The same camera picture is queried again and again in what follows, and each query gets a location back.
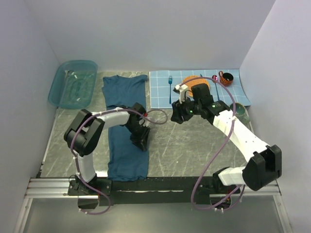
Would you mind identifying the purple cable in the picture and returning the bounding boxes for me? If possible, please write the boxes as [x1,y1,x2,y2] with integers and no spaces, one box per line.
[70,109,168,216]
[175,77,245,212]

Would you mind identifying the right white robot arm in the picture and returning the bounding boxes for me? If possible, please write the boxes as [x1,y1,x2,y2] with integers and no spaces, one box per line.
[171,83,282,194]

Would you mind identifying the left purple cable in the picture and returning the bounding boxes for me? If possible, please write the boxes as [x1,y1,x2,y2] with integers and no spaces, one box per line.
[70,109,168,216]

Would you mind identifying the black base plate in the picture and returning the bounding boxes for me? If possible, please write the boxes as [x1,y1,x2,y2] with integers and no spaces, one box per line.
[68,176,236,206]

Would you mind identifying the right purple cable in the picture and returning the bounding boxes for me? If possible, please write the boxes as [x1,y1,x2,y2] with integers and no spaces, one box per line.
[175,77,245,212]

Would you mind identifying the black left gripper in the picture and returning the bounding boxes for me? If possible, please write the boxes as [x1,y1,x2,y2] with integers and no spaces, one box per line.
[125,121,150,150]

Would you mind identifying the orange woven round trivet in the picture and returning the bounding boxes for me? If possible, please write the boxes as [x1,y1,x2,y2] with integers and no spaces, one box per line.
[181,75,210,98]

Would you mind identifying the aluminium rail frame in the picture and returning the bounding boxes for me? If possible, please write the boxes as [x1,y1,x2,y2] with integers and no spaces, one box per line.
[15,109,292,233]

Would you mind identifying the iridescent spoon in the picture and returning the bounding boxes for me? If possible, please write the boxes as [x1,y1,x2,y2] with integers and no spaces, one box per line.
[212,75,220,101]

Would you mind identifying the blue checked placemat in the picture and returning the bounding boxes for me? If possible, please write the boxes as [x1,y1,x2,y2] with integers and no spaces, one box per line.
[149,69,251,109]

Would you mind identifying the orange black mug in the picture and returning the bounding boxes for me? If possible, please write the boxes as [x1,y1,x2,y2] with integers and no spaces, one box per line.
[218,71,234,87]

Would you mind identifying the green ceramic mug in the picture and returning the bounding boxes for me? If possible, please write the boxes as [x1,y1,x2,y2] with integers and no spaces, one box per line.
[229,102,250,125]

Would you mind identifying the blue t shirt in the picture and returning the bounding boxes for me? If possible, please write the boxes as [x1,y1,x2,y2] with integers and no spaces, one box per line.
[102,75,149,181]

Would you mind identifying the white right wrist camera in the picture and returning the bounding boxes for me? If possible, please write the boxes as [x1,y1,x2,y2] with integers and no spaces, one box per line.
[173,84,189,103]

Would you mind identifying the teal plastic bin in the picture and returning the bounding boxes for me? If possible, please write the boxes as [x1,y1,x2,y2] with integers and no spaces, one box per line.
[48,60,98,109]

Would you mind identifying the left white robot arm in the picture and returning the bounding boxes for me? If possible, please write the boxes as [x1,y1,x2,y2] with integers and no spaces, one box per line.
[64,103,150,195]

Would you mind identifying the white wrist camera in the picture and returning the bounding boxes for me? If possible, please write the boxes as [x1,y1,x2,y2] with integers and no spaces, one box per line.
[139,113,152,127]
[173,84,189,103]

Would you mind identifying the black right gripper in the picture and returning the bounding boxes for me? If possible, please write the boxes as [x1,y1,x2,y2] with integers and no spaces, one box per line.
[170,95,202,125]

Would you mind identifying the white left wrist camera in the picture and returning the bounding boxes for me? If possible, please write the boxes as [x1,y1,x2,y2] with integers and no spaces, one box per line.
[139,113,152,127]

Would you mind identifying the blue fork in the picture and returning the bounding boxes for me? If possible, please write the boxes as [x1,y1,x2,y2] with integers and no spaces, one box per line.
[168,75,173,104]

